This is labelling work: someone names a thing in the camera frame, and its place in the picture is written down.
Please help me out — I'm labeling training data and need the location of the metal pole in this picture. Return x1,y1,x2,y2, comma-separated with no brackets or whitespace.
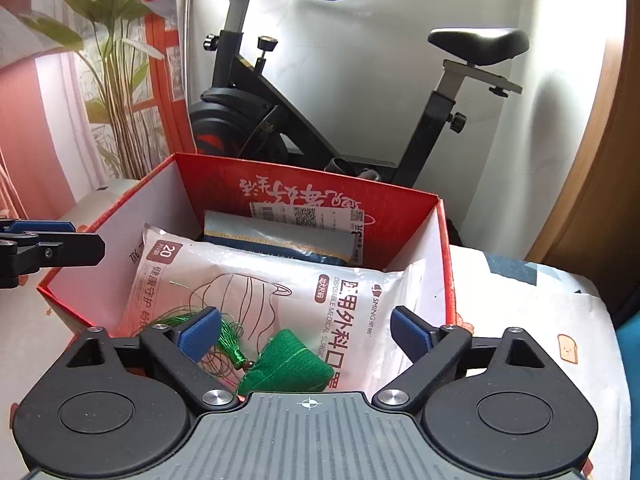
182,0,196,53

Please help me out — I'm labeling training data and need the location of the black exercise bike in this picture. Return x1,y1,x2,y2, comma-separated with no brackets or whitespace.
187,0,531,191

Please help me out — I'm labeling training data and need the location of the white face mask packet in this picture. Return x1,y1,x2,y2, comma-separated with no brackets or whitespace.
117,222,428,396

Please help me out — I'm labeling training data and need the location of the green tasselled sachet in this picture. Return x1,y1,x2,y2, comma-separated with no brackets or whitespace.
150,280,335,397

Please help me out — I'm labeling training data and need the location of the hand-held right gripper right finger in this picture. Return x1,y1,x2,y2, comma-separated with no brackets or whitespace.
372,305,551,408

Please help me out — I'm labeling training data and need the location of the wooden door panel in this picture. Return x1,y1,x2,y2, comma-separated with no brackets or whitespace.
525,35,640,281

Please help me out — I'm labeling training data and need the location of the red cardboard box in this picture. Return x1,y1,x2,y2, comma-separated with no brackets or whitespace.
36,152,459,361

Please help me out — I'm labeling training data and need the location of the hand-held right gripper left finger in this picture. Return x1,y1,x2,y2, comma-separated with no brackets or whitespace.
62,307,240,408

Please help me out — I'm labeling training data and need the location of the green leafy plant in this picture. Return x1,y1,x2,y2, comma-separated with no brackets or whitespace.
20,0,178,181

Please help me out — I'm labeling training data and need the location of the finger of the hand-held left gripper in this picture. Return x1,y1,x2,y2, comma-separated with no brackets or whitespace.
0,232,106,289
0,219,77,247

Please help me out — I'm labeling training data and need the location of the blue grey packet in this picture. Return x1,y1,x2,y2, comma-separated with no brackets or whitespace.
202,210,368,267

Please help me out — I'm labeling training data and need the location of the orange patterned curtain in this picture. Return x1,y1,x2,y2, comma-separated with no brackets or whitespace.
0,0,196,241

